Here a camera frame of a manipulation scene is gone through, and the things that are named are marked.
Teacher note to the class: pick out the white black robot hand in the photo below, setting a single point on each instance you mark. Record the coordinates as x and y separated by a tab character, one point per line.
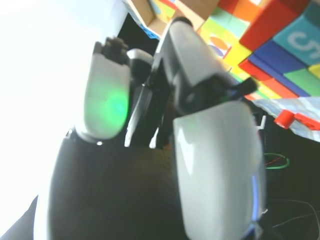
212	155

